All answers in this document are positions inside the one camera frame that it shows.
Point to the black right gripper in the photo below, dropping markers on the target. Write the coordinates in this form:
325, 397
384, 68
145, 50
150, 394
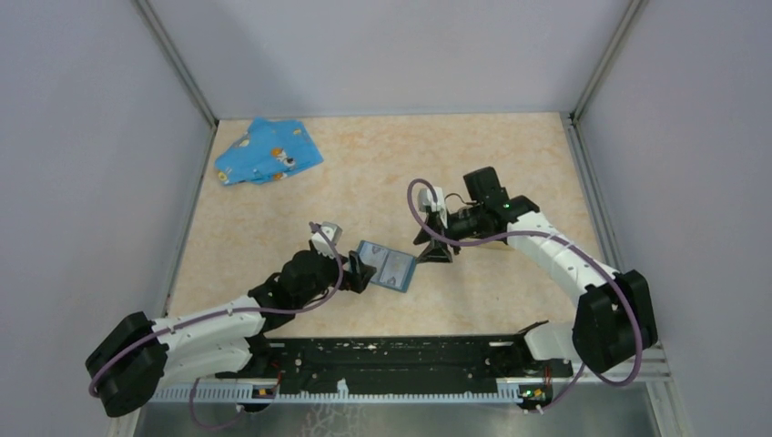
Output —
437, 251

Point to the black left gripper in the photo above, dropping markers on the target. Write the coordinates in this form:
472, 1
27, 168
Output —
358, 278

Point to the blue card holder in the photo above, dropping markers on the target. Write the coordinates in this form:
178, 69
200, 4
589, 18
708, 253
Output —
374, 255

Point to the white credit card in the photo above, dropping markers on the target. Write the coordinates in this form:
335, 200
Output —
396, 270

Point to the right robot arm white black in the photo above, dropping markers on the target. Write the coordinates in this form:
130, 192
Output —
614, 320

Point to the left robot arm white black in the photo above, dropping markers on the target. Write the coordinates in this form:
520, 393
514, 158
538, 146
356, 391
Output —
141, 356

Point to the blue patterned cloth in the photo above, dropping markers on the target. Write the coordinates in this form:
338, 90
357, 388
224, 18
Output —
268, 151

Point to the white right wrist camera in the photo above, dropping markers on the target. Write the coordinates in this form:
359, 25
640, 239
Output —
432, 203

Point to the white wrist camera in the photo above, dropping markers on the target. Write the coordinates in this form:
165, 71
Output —
324, 238
432, 203

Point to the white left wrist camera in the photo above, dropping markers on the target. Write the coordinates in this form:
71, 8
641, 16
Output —
324, 238

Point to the white cable duct strip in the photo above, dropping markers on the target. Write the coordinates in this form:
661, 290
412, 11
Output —
247, 393

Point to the aluminium frame rail front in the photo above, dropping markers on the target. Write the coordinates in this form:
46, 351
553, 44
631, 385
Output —
186, 391

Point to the right aluminium corner post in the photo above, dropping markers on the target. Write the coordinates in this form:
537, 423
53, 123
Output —
621, 34

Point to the aluminium corner post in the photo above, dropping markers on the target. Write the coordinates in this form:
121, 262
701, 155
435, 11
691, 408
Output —
151, 19
621, 34

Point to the left aluminium corner post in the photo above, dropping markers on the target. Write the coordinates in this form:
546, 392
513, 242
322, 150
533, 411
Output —
151, 19

